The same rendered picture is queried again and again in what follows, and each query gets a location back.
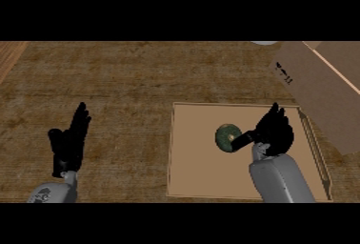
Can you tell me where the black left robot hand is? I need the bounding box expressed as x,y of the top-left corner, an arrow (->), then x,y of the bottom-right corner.
45,101 -> 92,179

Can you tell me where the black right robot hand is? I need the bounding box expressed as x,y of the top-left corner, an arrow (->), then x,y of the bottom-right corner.
228,102 -> 294,157

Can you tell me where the dark green squash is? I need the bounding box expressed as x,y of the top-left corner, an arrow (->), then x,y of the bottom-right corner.
213,123 -> 243,153

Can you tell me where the brown cardboard box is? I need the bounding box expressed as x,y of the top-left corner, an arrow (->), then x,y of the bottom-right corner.
269,41 -> 360,156

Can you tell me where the tan wooden tray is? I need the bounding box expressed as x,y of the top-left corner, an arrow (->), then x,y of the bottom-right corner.
165,101 -> 334,202

